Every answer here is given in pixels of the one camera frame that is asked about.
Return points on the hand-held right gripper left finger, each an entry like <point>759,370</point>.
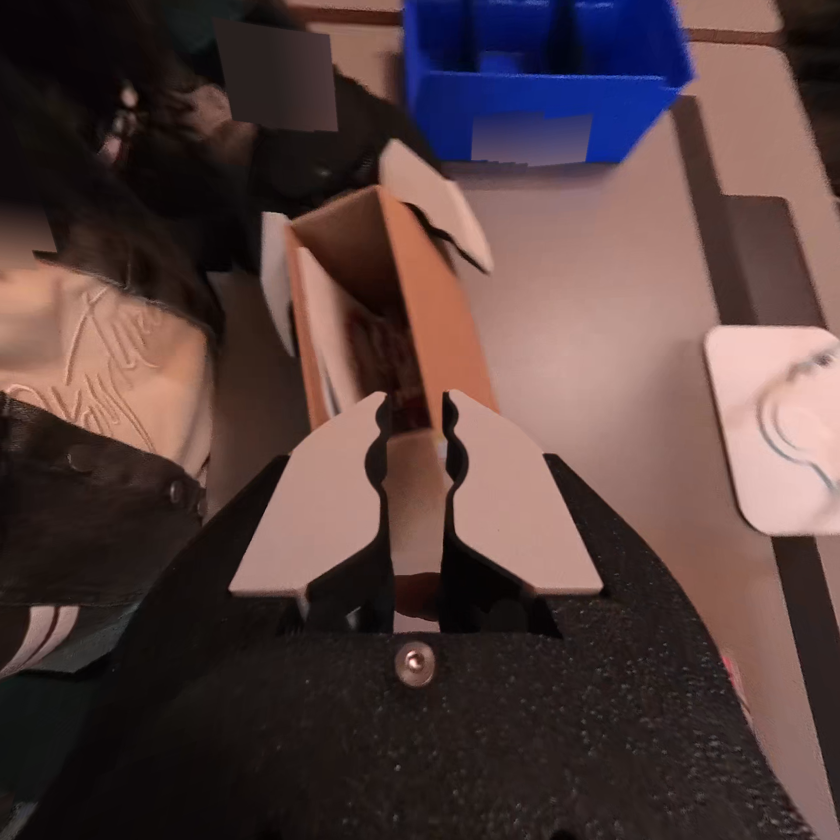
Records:
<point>308,525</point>

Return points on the blue plastic bin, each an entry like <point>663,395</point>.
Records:
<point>446,98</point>

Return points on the person's cream shirt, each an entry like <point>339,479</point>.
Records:
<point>65,341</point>

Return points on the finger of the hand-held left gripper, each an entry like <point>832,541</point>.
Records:
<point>275,275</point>
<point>433,190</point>

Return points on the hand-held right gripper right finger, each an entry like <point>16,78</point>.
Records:
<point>518,525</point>

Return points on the white instruction booklet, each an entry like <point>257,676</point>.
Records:
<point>321,328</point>

